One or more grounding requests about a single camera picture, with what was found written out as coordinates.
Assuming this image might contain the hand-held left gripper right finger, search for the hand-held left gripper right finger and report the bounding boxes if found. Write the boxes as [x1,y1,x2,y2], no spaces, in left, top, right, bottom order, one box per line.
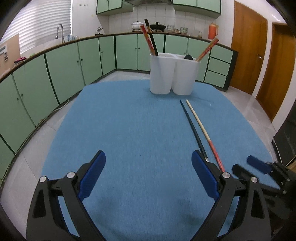
[191,150,271,241]

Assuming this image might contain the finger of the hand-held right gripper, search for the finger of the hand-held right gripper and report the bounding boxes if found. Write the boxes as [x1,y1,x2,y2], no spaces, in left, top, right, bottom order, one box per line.
[246,155,290,186]
[232,164,287,197]

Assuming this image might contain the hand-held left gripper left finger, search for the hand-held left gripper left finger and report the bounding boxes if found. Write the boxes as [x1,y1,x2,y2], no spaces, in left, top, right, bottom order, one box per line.
[26,150,107,241]

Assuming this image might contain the wooden chopstick red handle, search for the wooden chopstick red handle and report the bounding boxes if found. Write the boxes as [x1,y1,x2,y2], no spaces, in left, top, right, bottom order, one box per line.
[186,99,226,173]

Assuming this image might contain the black chopstick silver band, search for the black chopstick silver band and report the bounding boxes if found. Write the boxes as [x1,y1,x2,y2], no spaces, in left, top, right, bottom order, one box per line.
[144,19,159,57]
[179,99,210,163]

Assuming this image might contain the white two-compartment utensil holder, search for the white two-compartment utensil holder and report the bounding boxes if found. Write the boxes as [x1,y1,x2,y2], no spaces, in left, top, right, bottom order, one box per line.
[149,52,200,95]

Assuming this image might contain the red floral wooden chopstick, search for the red floral wooden chopstick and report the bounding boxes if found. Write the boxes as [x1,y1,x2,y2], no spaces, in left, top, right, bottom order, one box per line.
[196,37,218,62]
[198,38,220,62]

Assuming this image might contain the wooden chopstick striped red end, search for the wooden chopstick striped red end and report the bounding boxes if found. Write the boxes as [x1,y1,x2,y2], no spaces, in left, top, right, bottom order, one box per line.
[140,24,156,56]

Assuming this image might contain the black cabinet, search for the black cabinet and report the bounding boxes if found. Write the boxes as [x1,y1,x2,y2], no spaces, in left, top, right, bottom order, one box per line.
[272,116,296,167]

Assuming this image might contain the blue tablecloth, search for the blue tablecloth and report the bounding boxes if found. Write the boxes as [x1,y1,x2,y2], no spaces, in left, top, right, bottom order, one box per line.
[41,80,277,241]

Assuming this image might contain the plain wooden door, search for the plain wooden door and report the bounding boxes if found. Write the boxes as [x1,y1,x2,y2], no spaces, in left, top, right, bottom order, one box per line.
[255,22,293,121]

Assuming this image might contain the green kitchen base cabinets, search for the green kitchen base cabinets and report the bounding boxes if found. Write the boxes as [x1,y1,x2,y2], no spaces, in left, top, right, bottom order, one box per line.
[0,32,238,181]

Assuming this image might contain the orange thermos jug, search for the orange thermos jug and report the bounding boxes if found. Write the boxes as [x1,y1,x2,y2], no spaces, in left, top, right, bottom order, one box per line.
[208,22,219,40]

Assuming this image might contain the chrome kitchen faucet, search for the chrome kitchen faucet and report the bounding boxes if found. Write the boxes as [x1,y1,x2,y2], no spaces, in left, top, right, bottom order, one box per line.
[55,24,65,44]

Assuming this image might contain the black wok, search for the black wok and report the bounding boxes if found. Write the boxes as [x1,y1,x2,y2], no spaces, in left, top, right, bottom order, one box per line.
[149,22,167,32]

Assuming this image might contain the white lidded cooking pot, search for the white lidded cooking pot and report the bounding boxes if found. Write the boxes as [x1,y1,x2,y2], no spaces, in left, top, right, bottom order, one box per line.
[131,20,145,32]

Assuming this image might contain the white window blinds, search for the white window blinds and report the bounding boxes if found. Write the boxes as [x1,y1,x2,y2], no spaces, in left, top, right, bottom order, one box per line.
[0,0,73,54]

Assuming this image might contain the wooden door with handle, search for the wooden door with handle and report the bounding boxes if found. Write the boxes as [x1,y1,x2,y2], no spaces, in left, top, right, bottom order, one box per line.
[229,0,269,95]

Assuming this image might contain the green wall cabinet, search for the green wall cabinet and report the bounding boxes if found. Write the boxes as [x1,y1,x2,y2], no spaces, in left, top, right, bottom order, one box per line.
[97,0,134,16]
[172,0,222,19]

